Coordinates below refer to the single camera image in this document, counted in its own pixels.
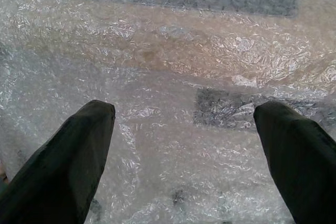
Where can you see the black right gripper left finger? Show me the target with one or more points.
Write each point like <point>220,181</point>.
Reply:
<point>63,166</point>

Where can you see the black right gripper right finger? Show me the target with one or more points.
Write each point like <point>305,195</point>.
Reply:
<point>302,161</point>

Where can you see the clear bubble wrap sheet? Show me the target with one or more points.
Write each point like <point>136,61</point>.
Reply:
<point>173,77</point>

